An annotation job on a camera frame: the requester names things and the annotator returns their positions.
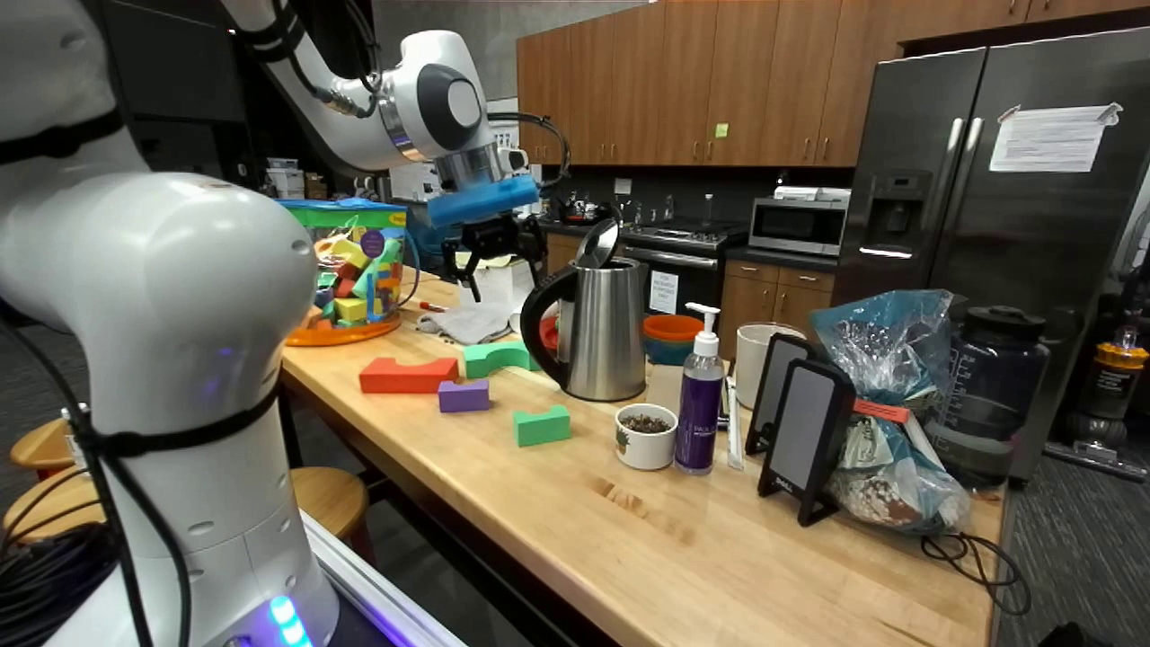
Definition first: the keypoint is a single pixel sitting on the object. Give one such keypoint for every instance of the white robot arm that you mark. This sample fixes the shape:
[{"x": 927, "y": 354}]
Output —
[{"x": 156, "y": 312}]

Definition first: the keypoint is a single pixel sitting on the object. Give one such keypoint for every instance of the white paper notice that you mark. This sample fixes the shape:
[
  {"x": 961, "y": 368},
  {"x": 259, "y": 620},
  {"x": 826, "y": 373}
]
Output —
[{"x": 1054, "y": 139}]

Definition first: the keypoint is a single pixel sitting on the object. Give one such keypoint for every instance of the small green foam block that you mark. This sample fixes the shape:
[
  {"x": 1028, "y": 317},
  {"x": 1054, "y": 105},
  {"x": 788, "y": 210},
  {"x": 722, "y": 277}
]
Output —
[{"x": 545, "y": 426}]

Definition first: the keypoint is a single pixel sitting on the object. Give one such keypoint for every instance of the orange bowl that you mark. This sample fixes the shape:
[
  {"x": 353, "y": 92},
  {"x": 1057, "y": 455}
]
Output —
[{"x": 673, "y": 329}]

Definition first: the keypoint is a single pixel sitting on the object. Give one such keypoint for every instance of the black kitchen stove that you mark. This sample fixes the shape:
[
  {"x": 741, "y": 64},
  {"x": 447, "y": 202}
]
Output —
[{"x": 689, "y": 253}]

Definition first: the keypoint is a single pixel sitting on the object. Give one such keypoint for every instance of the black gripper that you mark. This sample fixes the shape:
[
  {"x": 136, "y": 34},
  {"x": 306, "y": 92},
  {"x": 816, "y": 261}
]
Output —
[{"x": 498, "y": 239}]

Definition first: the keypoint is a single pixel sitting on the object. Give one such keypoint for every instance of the small white paper sheet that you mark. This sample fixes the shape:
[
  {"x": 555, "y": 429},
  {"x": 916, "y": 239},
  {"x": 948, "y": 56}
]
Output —
[{"x": 664, "y": 292}]

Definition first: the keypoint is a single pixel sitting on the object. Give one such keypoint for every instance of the purple pump bottle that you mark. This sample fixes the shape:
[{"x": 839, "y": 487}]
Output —
[{"x": 699, "y": 416}]

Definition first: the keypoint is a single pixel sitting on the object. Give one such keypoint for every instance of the red foam block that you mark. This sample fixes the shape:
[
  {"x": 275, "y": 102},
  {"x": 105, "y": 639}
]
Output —
[{"x": 401, "y": 378}]

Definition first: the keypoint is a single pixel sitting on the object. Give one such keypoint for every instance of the blue plastic bag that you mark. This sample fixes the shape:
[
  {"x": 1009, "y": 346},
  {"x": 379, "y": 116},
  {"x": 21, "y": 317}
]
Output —
[{"x": 893, "y": 362}]

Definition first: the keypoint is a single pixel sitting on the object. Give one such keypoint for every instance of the white ramekin with beans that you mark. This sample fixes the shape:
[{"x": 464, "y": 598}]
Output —
[{"x": 646, "y": 439}]

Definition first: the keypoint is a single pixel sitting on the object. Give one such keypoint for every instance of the wooden stool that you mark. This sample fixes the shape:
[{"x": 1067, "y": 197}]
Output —
[
  {"x": 330, "y": 498},
  {"x": 43, "y": 447}
]

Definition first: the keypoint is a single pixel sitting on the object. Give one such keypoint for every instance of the white robot mounting platform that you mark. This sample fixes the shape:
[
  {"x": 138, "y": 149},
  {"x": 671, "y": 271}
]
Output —
[{"x": 383, "y": 598}]

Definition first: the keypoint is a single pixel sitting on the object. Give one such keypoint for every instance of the green sticky note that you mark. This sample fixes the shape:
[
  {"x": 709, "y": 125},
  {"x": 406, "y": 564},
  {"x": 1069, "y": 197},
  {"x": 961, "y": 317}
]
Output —
[{"x": 724, "y": 128}]

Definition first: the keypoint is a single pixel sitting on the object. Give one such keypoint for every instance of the stainless steel electric kettle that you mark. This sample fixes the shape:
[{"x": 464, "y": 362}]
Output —
[{"x": 607, "y": 337}]

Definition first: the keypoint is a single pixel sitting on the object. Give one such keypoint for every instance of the lower wooden cabinet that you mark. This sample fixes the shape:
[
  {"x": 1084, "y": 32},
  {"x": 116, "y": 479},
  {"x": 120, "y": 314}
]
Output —
[{"x": 778, "y": 300}]

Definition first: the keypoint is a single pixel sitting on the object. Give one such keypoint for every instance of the purple foam block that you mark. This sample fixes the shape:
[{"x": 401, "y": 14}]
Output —
[{"x": 464, "y": 397}]

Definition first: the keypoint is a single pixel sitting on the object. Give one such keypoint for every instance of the stainless steel refrigerator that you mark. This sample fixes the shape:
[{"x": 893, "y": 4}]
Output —
[{"x": 1028, "y": 228}]

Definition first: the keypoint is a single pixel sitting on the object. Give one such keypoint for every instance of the silver microwave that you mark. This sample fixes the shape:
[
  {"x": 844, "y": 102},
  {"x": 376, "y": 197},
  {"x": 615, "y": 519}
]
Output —
[{"x": 797, "y": 228}]

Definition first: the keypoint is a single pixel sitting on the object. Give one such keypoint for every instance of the yellow vacuum cleaner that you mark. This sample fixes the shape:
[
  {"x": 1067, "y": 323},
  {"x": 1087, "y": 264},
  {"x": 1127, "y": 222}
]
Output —
[{"x": 1117, "y": 373}]

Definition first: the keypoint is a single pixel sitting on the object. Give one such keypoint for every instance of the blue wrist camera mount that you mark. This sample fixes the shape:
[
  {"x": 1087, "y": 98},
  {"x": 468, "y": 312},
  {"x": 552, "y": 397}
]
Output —
[{"x": 481, "y": 202}]

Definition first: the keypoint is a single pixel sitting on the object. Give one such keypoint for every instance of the translucent measuring cup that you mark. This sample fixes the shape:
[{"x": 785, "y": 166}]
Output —
[{"x": 757, "y": 362}]

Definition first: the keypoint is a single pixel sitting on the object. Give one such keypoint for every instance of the blue bowl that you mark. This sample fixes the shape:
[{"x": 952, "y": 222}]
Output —
[{"x": 671, "y": 354}]

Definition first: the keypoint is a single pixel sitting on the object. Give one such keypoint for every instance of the grey knitted cloth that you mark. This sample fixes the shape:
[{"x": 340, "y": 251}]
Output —
[{"x": 468, "y": 323}]

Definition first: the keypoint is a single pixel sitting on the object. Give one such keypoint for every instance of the large green foam block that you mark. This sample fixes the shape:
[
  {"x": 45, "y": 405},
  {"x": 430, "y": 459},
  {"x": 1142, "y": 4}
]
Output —
[{"x": 492, "y": 362}]

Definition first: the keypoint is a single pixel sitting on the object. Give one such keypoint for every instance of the upper wooden cabinets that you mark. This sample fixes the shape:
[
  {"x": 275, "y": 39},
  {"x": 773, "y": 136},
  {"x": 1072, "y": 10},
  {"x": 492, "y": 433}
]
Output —
[{"x": 778, "y": 86}]

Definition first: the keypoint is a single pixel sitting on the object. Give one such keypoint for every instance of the clear bin of foam blocks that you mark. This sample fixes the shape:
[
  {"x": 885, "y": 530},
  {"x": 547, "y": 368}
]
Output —
[{"x": 353, "y": 276}]

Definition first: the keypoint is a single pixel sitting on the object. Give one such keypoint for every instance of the white paper bag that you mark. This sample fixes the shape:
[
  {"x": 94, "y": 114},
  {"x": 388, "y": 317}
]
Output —
[{"x": 507, "y": 289}]

